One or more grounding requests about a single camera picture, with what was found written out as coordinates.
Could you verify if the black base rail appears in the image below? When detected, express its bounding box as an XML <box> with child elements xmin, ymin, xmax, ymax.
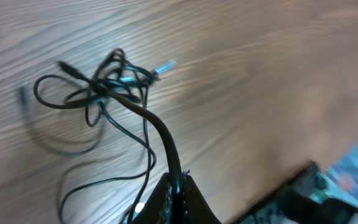
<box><xmin>230</xmin><ymin>161</ymin><xmax>358</xmax><ymax>224</ymax></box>

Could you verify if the thin black usb cable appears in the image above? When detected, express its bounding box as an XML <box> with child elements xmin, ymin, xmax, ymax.
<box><xmin>19</xmin><ymin>48</ymin><xmax>158</xmax><ymax>224</ymax></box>

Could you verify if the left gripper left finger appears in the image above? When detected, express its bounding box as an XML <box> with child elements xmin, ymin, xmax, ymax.
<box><xmin>132</xmin><ymin>173</ymin><xmax>172</xmax><ymax>224</ymax></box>

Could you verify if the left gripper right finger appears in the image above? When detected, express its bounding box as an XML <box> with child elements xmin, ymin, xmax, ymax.
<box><xmin>182</xmin><ymin>171</ymin><xmax>221</xmax><ymax>224</ymax></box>

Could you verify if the thick black usb-c cable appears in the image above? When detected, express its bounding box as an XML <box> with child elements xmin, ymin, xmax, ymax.
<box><xmin>32</xmin><ymin>58</ymin><xmax>183</xmax><ymax>200</ymax></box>

